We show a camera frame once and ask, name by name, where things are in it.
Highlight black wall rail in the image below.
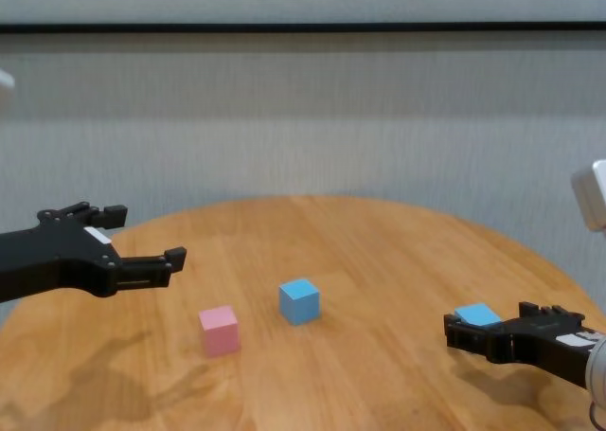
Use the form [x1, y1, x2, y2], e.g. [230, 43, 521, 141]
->
[0, 21, 606, 35]

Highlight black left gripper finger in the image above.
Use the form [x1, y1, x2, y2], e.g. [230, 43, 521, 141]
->
[40, 201, 131, 230]
[116, 245, 188, 293]

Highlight pink cube block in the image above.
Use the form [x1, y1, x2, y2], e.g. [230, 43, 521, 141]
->
[198, 305, 241, 358]

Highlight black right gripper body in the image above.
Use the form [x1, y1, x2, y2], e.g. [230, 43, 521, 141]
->
[499, 317, 601, 392]

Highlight right wrist cable with plug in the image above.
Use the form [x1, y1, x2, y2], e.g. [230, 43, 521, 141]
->
[586, 396, 606, 428]

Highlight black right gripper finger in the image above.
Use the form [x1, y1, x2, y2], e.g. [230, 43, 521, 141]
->
[518, 301, 586, 326]
[443, 310, 517, 364]

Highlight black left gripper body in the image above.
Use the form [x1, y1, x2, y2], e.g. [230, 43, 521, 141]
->
[0, 211, 125, 305]

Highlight blue cube block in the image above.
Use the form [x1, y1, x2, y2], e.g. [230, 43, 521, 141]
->
[454, 302, 502, 329]
[277, 278, 322, 327]

